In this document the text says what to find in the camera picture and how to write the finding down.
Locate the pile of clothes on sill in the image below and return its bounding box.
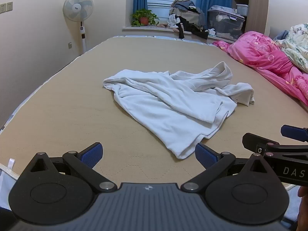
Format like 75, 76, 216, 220
168, 0, 206, 28

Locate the pink floral quilt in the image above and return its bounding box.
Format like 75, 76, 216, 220
213, 31, 307, 106

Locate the potted green plant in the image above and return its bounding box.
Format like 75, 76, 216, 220
131, 9, 159, 27

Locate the white standing fan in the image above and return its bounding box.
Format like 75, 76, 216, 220
63, 0, 94, 53

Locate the white long-sleeve shirt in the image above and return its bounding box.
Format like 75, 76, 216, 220
103, 62, 254, 160

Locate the person's right hand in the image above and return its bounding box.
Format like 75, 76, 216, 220
296, 186, 308, 231

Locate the white floral quilt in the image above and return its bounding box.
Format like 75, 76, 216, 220
274, 23, 307, 73

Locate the black garment hanging off sill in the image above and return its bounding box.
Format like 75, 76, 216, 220
175, 16, 208, 40

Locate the wooden wardrobe panel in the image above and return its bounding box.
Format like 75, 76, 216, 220
245, 0, 269, 35

